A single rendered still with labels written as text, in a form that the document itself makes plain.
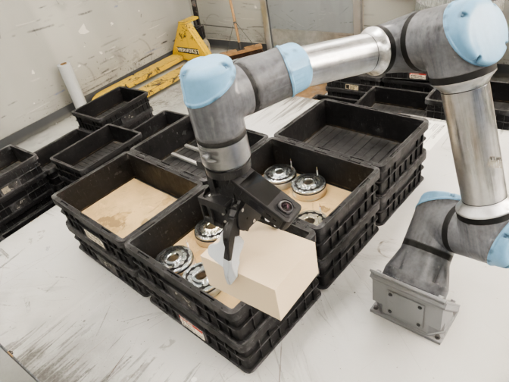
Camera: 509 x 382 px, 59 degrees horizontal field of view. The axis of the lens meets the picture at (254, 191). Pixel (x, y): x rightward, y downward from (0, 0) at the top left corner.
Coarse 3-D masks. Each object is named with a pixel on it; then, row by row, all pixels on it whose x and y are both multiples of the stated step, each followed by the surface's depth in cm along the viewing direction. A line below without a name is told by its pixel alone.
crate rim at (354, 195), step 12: (264, 144) 143; (288, 144) 141; (300, 144) 139; (336, 156) 131; (372, 168) 123; (372, 180) 120; (360, 192) 117; (348, 204) 114; (336, 216) 111; (312, 228) 108; (324, 228) 108
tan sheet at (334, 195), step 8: (328, 184) 137; (288, 192) 137; (328, 192) 134; (336, 192) 134; (344, 192) 133; (296, 200) 133; (320, 200) 132; (328, 200) 131; (336, 200) 130; (304, 208) 130; (312, 208) 129; (328, 208) 128
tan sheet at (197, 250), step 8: (192, 232) 129; (184, 240) 127; (192, 240) 126; (192, 248) 124; (200, 248) 123; (200, 256) 121; (216, 296) 108; (224, 296) 108; (232, 296) 108; (224, 304) 106; (232, 304) 106
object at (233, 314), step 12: (180, 204) 124; (144, 228) 118; (300, 228) 108; (132, 240) 115; (312, 240) 105; (132, 252) 112; (144, 252) 110; (144, 264) 110; (156, 264) 106; (168, 276) 103; (180, 276) 102; (180, 288) 102; (192, 288) 98; (204, 300) 96; (216, 300) 94; (228, 312) 91; (240, 312) 92
